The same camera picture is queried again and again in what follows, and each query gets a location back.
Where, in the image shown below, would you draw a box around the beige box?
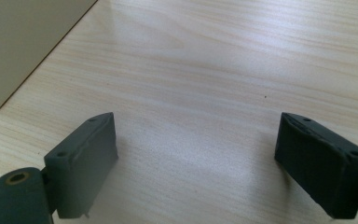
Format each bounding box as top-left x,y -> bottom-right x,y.
0,0 -> 99,111

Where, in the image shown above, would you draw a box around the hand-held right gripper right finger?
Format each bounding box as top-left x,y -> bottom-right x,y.
274,112 -> 358,220

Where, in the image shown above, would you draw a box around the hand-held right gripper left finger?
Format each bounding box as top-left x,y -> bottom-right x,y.
43,112 -> 119,219

